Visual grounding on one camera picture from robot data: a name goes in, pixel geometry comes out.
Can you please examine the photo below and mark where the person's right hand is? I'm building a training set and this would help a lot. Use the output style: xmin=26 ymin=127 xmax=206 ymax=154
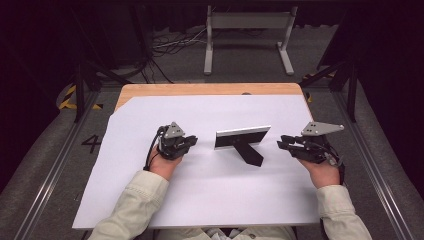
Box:
xmin=298 ymin=157 xmax=343 ymax=190

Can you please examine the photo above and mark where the person's left hand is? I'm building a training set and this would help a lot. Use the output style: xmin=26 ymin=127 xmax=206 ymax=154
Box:
xmin=147 ymin=146 xmax=184 ymax=182

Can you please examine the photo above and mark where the bundle of floor cables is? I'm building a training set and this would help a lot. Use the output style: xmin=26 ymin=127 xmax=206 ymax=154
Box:
xmin=151 ymin=27 xmax=210 ymax=57

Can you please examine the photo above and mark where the person's beige jacket torso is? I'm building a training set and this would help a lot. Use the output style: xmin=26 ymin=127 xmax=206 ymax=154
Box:
xmin=154 ymin=226 xmax=298 ymax=240

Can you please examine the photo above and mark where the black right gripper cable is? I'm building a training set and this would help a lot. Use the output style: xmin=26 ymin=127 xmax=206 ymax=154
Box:
xmin=324 ymin=143 xmax=347 ymax=186

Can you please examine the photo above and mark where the aluminium floor rail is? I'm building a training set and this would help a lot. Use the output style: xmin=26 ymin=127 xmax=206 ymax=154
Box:
xmin=13 ymin=89 xmax=101 ymax=240
xmin=332 ymin=89 xmax=416 ymax=240

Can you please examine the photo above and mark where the yellow black floor tape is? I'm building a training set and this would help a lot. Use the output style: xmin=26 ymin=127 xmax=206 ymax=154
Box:
xmin=58 ymin=84 xmax=104 ymax=111

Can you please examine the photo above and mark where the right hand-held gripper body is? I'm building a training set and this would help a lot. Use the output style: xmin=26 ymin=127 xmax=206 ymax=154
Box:
xmin=288 ymin=121 xmax=345 ymax=165

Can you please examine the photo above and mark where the black tripod stand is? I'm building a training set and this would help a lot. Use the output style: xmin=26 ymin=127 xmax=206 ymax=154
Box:
xmin=70 ymin=6 xmax=153 ymax=123
xmin=299 ymin=59 xmax=360 ymax=123

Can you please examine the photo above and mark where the white paper sheet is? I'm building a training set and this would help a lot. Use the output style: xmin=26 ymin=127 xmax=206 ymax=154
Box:
xmin=71 ymin=94 xmax=322 ymax=230

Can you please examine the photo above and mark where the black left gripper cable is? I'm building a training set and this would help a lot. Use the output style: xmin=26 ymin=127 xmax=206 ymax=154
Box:
xmin=143 ymin=125 xmax=168 ymax=172

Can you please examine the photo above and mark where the silver picture frame black back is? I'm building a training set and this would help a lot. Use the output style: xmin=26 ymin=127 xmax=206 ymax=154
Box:
xmin=213 ymin=125 xmax=272 ymax=168

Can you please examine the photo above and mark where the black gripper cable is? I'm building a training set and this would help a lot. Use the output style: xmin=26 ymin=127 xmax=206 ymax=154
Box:
xmin=324 ymin=143 xmax=347 ymax=186
xmin=143 ymin=125 xmax=168 ymax=172

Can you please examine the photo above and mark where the grey metal stand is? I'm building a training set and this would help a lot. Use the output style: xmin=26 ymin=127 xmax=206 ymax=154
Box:
xmin=203 ymin=4 xmax=299 ymax=76

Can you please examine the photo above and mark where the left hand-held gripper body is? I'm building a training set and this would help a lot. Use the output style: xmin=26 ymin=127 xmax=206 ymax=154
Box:
xmin=156 ymin=121 xmax=192 ymax=161

